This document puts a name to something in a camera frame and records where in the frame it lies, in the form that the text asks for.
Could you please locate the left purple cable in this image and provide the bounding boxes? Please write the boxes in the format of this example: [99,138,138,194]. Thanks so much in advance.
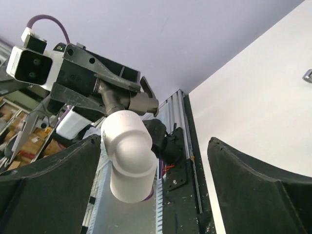
[26,15,71,44]

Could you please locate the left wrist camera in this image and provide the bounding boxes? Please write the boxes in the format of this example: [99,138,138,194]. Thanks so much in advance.
[6,27,66,91]

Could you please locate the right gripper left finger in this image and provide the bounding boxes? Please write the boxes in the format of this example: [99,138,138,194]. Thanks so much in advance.
[0,135,101,234]

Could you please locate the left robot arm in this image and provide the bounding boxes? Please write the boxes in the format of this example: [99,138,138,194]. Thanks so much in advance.
[46,43,141,140]

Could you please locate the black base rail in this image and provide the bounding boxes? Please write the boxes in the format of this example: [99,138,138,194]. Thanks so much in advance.
[146,94,215,234]

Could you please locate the white elbow fitting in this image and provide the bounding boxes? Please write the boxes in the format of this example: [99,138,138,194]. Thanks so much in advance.
[101,110,157,203]

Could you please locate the white slotted cable duct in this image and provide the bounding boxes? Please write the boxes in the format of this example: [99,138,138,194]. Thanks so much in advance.
[155,178,163,234]

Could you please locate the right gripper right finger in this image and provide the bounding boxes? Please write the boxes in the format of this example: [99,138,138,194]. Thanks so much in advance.
[207,137,312,234]

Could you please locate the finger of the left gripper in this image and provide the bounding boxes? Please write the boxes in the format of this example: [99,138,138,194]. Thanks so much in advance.
[63,43,141,92]
[50,82,107,116]

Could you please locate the chrome faucet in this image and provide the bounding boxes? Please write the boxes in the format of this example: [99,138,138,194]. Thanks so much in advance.
[302,69,312,83]

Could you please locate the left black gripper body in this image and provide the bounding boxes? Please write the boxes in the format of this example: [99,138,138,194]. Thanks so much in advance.
[46,42,141,115]

